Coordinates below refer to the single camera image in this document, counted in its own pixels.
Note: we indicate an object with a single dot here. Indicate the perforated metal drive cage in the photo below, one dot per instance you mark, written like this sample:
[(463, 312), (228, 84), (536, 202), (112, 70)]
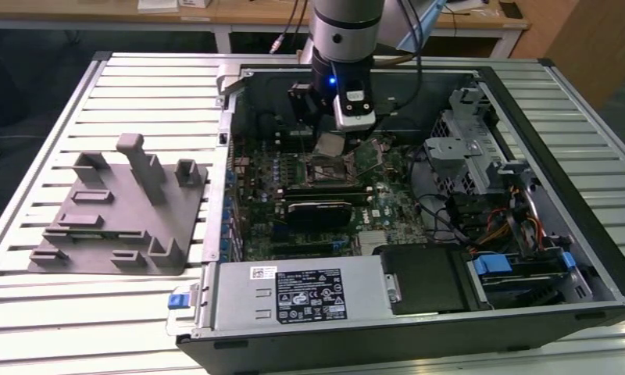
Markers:
[(459, 152)]

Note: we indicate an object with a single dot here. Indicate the wooden desk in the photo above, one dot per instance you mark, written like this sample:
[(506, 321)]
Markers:
[(110, 15)]

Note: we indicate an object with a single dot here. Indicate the grey parts rack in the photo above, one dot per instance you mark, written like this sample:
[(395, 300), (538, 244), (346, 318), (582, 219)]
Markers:
[(115, 203)]

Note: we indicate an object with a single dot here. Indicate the blue disk carrier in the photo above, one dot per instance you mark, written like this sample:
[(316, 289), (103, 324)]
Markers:
[(492, 265)]

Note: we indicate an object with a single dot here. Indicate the white silver wrist camera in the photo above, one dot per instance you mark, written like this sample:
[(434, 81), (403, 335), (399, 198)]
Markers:
[(355, 117)]

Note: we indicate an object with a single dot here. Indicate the black plastic shroud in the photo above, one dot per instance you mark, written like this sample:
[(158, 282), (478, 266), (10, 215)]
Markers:
[(427, 277)]

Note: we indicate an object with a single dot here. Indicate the black PC case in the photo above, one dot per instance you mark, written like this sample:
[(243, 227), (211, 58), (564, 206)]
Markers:
[(344, 347)]

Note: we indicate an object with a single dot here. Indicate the silver power supply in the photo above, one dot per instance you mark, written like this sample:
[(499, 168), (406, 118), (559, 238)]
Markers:
[(240, 289)]

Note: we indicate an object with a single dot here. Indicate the silver square CPU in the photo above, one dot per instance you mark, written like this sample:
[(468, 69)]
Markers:
[(330, 145)]

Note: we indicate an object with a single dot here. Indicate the wooden cabinet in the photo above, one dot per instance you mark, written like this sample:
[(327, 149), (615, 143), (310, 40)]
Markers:
[(594, 47)]

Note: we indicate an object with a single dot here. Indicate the CPU socket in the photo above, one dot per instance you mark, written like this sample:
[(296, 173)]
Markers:
[(326, 172)]

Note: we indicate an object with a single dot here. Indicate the black graphics card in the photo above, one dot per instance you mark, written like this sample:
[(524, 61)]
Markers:
[(318, 213)]

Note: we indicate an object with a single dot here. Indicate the small blue bay clip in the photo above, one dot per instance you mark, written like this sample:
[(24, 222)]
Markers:
[(568, 261)]

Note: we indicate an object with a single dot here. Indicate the blue case latch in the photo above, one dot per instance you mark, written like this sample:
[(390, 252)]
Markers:
[(178, 301)]

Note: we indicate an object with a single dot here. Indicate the silver finned heat sink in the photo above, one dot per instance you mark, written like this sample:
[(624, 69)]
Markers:
[(378, 238)]

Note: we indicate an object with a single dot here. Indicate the white box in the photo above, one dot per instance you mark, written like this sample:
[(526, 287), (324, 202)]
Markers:
[(156, 4), (198, 2)]

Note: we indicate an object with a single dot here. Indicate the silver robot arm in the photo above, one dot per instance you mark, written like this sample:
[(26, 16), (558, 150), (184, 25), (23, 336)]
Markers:
[(344, 23)]

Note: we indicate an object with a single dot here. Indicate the green motherboard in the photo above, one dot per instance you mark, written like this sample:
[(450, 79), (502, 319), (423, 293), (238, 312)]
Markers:
[(255, 226)]

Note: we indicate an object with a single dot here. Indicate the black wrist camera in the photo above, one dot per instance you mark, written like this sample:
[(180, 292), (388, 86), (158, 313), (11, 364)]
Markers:
[(299, 101)]

